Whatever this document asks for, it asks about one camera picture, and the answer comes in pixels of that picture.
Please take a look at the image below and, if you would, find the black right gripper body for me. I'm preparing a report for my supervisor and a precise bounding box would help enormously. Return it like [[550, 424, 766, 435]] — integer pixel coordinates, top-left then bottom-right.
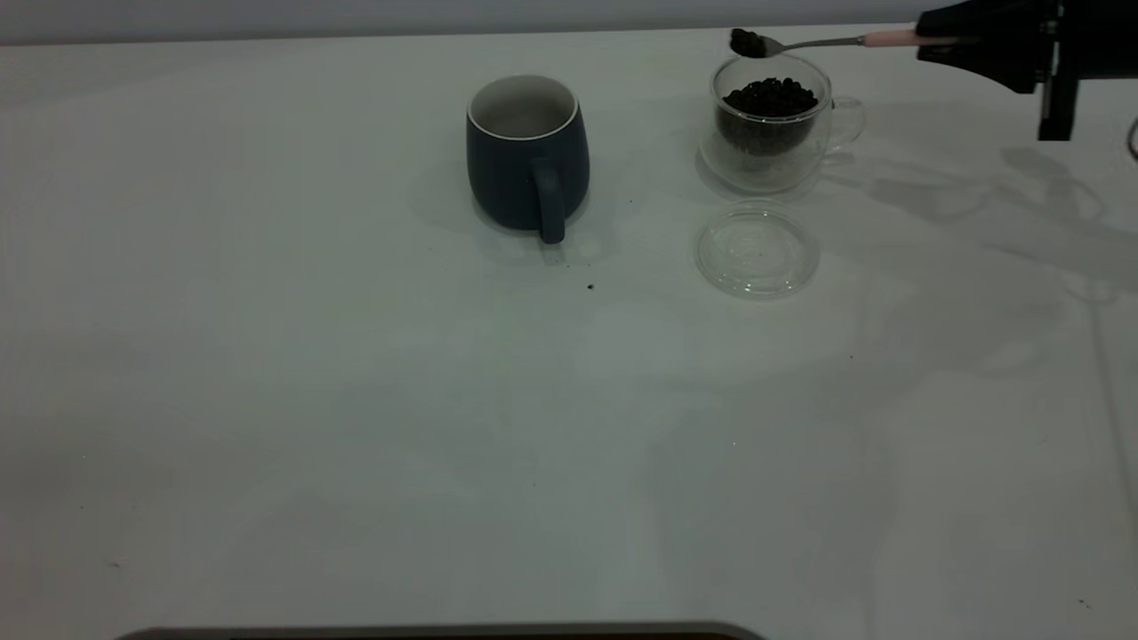
[[1060, 0, 1138, 83]]

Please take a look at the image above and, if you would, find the dark grey-blue ceramic mug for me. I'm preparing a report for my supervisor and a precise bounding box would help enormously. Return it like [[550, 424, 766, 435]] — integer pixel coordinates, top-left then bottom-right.
[[466, 75, 591, 245]]

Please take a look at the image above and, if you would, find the dark beans heap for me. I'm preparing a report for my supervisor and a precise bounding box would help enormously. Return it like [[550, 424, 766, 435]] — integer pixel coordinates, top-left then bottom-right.
[[717, 77, 819, 156]]

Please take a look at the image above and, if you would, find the clear glass saucer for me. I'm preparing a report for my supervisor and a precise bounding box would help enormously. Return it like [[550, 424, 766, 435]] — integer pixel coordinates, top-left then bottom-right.
[[694, 203, 821, 299]]

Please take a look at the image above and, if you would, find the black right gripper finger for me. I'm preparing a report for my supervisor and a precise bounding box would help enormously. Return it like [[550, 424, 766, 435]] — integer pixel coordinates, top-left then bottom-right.
[[916, 37, 1078, 141], [916, 0, 1063, 38]]

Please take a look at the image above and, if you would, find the metal spoon with pink handle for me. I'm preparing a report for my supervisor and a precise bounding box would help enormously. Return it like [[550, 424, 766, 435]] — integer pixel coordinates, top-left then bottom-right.
[[731, 28, 926, 60]]

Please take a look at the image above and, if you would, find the clear double-wall glass cup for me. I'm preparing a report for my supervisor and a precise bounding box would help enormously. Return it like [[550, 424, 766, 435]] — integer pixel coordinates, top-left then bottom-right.
[[699, 53, 866, 195]]

